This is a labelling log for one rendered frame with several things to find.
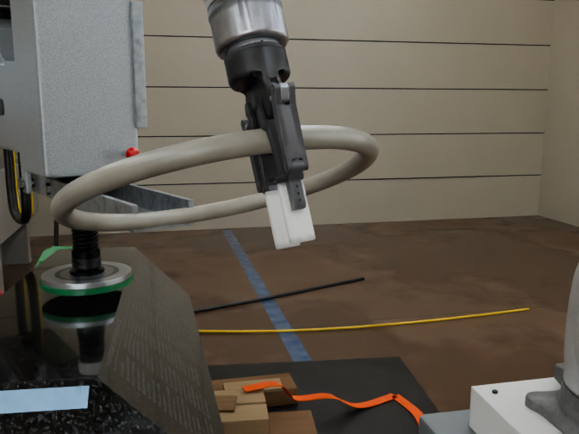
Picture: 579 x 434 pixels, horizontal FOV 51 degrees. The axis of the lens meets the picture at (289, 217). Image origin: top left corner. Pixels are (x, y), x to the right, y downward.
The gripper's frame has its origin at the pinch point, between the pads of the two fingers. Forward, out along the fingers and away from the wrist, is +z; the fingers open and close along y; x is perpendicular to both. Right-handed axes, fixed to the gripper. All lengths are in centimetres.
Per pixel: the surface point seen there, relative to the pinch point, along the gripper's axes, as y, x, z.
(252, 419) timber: 147, -29, 51
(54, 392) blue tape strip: 47, 29, 17
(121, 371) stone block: 55, 17, 17
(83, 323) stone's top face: 73, 22, 6
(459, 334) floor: 233, -181, 55
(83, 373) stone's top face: 49, 24, 15
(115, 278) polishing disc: 84, 13, -3
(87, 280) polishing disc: 85, 19, -3
